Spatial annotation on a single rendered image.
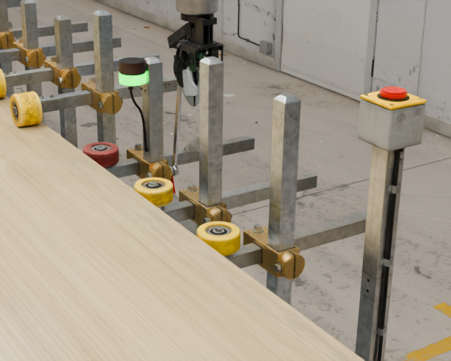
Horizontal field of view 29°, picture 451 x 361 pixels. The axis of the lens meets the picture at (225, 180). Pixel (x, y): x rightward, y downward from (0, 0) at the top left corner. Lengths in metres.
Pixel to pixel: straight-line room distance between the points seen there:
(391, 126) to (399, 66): 3.89
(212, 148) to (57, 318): 0.57
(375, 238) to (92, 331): 0.45
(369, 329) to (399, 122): 0.36
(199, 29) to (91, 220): 0.49
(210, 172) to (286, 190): 0.26
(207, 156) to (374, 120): 0.54
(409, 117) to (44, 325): 0.62
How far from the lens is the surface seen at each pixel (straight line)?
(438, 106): 5.01
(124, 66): 1.92
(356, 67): 5.46
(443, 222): 3.92
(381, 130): 1.31
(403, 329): 3.10
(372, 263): 1.42
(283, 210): 1.60
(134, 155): 2.06
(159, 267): 1.49
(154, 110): 1.98
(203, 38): 1.91
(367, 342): 1.48
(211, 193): 1.81
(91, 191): 1.79
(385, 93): 1.32
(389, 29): 5.21
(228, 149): 2.17
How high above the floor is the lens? 1.60
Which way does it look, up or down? 22 degrees down
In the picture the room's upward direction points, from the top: 1 degrees clockwise
